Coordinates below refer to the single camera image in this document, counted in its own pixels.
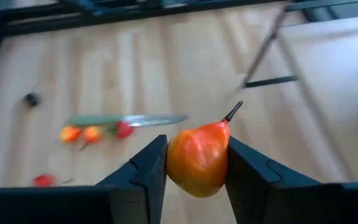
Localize toy blackberry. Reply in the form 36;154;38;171
23;92;40;108

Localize orange toy pear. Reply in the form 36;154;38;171
165;100;244;198

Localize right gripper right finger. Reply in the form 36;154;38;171
224;136;358;224

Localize red toy strawberry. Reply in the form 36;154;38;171
108;119;135;140

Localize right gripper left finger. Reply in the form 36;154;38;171
0;134;168;224

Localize light green cucumber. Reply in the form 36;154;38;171
66;113;190;128

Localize red toy cherry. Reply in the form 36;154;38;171
32;173;74;188

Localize orange toy peach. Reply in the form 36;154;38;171
78;125;103;152

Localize wooden shelf riser black legs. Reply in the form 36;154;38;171
240;0;358;187

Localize yellow-orange toy peach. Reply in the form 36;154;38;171
59;125;82;144

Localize black aluminium frame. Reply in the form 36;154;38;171
0;0;358;38

